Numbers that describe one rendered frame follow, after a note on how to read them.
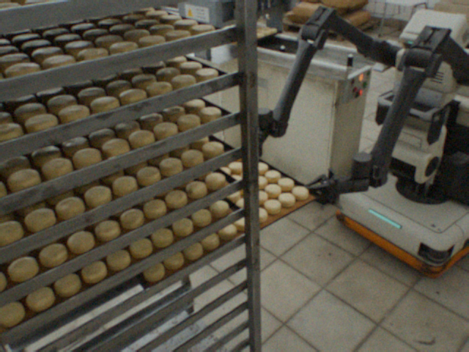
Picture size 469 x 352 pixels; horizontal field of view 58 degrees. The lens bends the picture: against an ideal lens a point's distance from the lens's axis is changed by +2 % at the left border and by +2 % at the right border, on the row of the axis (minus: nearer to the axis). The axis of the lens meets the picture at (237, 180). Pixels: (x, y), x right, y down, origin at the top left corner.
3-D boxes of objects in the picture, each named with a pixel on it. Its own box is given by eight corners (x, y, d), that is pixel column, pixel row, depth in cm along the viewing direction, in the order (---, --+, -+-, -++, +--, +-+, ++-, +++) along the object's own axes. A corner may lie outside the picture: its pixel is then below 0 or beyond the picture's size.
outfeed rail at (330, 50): (154, 17, 349) (153, 8, 345) (157, 16, 351) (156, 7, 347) (374, 65, 230) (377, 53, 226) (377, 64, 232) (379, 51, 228)
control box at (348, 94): (340, 103, 226) (343, 77, 218) (363, 89, 240) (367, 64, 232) (346, 104, 224) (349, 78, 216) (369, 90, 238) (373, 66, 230)
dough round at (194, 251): (182, 259, 108) (181, 254, 107) (185, 246, 112) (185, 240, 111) (201, 260, 108) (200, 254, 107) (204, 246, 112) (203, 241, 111)
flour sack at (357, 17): (346, 32, 553) (348, 20, 544) (319, 28, 577) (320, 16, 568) (373, 20, 596) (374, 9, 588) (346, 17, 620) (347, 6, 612)
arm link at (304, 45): (331, 33, 155) (310, 26, 162) (322, 28, 151) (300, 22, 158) (286, 140, 168) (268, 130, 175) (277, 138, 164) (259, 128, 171)
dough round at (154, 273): (168, 270, 105) (167, 264, 104) (157, 284, 101) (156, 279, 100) (152, 265, 107) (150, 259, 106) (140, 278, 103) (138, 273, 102)
